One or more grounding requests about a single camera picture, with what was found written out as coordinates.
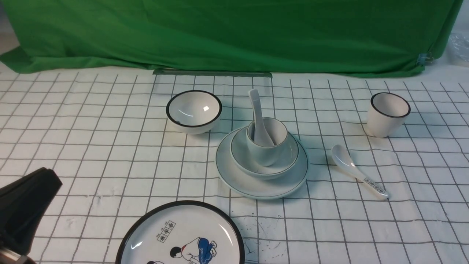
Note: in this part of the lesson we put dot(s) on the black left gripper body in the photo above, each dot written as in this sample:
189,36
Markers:
23,203

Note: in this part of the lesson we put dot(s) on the pale green shallow bowl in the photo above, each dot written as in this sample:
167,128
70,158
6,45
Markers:
245,161

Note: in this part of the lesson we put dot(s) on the plain white ceramic spoon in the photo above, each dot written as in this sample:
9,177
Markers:
260,134

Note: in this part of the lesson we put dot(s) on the pale green cup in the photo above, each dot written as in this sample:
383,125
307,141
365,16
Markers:
276,132

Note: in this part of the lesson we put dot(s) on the black-rimmed illustrated plate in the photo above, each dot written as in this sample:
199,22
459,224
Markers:
183,232

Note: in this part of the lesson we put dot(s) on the white bowl black rim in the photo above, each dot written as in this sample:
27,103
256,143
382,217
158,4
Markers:
194,112

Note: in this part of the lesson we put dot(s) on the pale green plate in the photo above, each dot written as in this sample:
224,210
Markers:
258,188

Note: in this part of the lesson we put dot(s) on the white black-grid tablecloth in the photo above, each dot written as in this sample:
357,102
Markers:
107,137

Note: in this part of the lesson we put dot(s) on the white spoon with lettering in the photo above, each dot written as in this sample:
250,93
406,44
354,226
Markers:
342,159

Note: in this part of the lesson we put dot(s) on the white cup black rim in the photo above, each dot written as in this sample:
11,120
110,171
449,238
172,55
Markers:
387,112

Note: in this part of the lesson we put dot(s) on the green backdrop cloth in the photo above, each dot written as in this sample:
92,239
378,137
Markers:
360,38

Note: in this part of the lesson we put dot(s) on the metal clip on backdrop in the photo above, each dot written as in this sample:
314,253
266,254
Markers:
424,59

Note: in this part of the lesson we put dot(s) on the clear plastic wrap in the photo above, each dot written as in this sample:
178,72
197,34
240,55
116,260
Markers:
458,46

